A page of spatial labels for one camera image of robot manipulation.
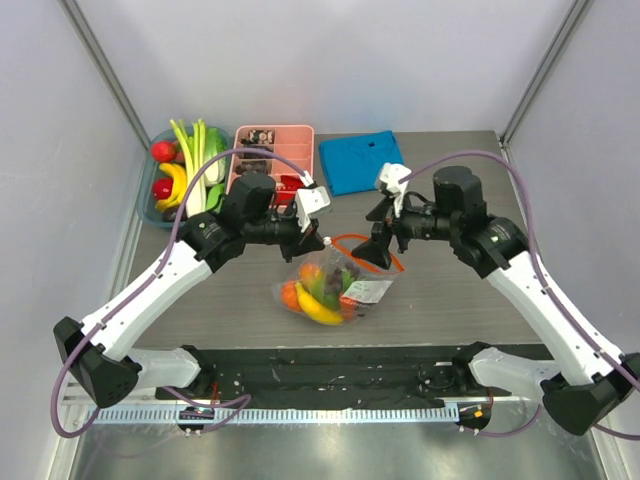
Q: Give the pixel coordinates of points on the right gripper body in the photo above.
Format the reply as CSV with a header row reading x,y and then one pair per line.
x,y
392,232

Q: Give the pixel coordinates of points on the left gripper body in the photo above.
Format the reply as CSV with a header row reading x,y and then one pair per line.
x,y
280,229

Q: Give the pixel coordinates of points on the green orange mango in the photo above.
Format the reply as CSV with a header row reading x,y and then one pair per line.
x,y
312,277

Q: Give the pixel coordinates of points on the clear zip top bag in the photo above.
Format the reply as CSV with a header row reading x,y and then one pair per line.
x,y
372,284

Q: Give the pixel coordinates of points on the small orange fruit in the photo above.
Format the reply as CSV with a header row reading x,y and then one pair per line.
x,y
288,296

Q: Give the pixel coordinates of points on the orange carrot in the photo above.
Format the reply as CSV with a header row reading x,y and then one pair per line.
x,y
352,309

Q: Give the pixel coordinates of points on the purple grape bunch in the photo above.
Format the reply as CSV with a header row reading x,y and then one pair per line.
x,y
340,279

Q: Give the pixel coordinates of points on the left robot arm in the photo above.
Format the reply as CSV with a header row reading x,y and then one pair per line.
x,y
100,349

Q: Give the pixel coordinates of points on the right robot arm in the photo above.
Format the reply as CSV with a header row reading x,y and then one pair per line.
x,y
581,384

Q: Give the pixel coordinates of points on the teal food bowl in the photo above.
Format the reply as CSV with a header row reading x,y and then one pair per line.
x,y
151,174

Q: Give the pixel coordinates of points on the dark sushi roll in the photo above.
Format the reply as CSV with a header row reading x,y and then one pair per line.
x,y
259,137
245,167
256,151

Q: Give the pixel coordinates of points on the blue folded cloth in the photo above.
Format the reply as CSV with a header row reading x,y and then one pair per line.
x,y
351,164

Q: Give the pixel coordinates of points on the pink divided tray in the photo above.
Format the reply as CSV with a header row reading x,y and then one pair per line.
x,y
293,142

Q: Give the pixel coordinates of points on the green lettuce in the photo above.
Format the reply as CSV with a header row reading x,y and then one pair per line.
x,y
216,174

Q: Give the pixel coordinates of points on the dark brown avocado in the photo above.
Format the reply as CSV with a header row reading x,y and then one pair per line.
x,y
170,214

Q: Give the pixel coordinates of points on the yellow banana bunch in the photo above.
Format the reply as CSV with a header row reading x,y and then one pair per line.
x,y
177,174

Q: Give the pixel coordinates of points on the green celery stalks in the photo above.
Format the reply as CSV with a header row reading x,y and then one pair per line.
x,y
191,148

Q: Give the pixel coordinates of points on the red strawberry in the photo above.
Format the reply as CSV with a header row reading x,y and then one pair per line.
x,y
162,188

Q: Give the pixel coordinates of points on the red apple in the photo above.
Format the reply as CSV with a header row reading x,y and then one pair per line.
x,y
163,151

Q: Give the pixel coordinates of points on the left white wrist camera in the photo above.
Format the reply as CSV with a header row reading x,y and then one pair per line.
x,y
311,201

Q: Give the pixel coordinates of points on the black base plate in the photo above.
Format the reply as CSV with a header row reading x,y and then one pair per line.
x,y
338,378

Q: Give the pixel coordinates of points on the perforated cable rail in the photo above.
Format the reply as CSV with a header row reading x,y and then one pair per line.
x,y
188,415

